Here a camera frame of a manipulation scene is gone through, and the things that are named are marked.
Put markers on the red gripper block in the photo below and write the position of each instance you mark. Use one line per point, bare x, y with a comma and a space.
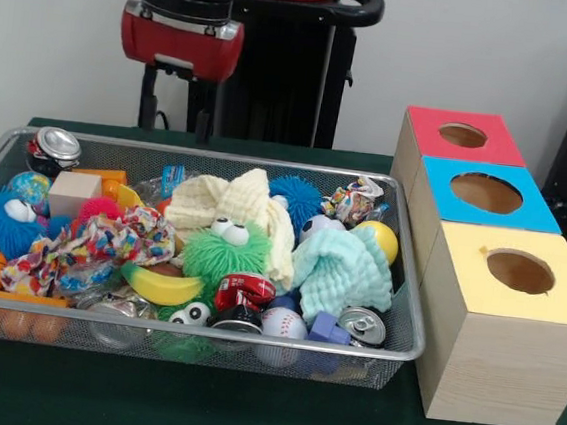
179, 44

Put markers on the cream yellow cloth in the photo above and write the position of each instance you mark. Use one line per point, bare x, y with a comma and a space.
245, 194

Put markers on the mint green cloth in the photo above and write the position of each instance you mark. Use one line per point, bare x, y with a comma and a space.
343, 273

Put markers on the shallow clear mesh bin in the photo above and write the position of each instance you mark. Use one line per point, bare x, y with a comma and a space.
405, 304

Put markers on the wooden three-hole box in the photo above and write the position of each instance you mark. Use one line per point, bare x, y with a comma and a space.
500, 364

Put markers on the silver drink can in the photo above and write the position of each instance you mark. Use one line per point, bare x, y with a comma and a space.
56, 148

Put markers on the yellow green plastic banana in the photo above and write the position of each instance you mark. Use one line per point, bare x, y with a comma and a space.
166, 286

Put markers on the small soccer ball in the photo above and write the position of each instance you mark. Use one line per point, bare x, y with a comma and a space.
315, 225

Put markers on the green spiky ball with eye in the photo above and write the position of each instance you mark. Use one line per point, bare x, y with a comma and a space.
188, 314

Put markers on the small baseball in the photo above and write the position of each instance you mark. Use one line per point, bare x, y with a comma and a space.
283, 323

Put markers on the yellow ball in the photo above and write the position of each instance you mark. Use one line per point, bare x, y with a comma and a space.
384, 239

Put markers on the dark green tablecloth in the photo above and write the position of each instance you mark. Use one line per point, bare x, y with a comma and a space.
194, 405

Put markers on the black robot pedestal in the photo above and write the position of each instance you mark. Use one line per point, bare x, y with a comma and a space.
287, 72

